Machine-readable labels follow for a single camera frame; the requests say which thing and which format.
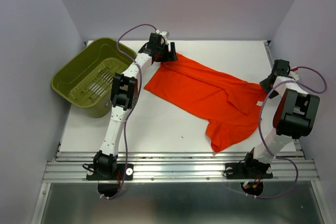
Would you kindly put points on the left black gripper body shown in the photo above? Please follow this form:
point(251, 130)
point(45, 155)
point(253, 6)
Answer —
point(160, 50)

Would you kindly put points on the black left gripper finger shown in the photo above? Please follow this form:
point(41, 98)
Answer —
point(172, 48)
point(168, 56)

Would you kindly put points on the orange t shirt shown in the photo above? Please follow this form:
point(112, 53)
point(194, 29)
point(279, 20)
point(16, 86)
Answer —
point(228, 103)

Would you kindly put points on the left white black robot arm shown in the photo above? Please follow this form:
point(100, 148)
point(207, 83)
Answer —
point(124, 97)

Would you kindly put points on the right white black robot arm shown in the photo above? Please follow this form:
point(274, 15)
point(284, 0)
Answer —
point(293, 119)

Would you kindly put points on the olive green plastic basket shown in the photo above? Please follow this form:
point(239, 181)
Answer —
point(86, 80)

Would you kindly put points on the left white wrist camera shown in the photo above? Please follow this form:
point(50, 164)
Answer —
point(163, 37)

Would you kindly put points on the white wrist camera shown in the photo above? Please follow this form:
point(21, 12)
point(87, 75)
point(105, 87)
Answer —
point(294, 75)
point(163, 37)

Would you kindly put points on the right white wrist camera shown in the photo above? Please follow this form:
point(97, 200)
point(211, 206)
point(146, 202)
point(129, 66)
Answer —
point(294, 75)

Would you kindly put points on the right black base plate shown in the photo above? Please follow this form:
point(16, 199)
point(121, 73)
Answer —
point(236, 171)

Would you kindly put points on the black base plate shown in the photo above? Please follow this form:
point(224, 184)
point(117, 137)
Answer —
point(120, 173)
point(236, 171)

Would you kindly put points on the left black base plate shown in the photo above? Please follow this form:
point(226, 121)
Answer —
point(120, 173)

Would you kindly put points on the aluminium mounting rail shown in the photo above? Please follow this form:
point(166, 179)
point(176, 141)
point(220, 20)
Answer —
point(177, 167)

